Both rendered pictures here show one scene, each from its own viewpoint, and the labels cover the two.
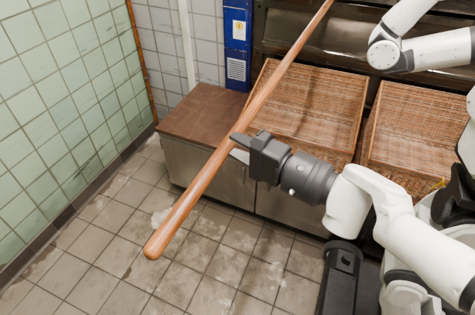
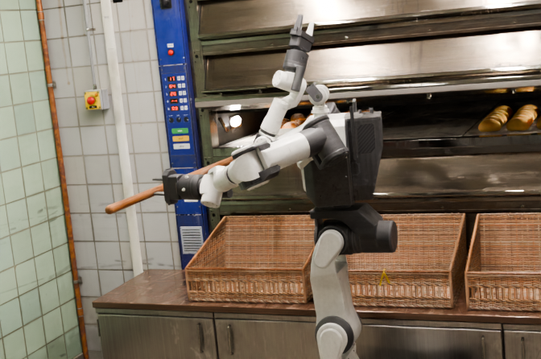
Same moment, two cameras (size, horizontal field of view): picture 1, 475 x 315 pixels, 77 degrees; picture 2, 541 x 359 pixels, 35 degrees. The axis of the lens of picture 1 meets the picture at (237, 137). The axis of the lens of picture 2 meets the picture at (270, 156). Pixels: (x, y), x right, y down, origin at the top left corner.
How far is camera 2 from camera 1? 252 cm
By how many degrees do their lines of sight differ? 34
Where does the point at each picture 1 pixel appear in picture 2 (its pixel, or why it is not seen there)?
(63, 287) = not seen: outside the picture
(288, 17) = not seen: hidden behind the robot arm
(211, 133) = (160, 297)
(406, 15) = (269, 120)
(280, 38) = (235, 191)
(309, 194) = (190, 186)
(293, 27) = not seen: hidden behind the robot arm
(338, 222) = (205, 194)
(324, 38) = (278, 183)
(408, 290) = (327, 330)
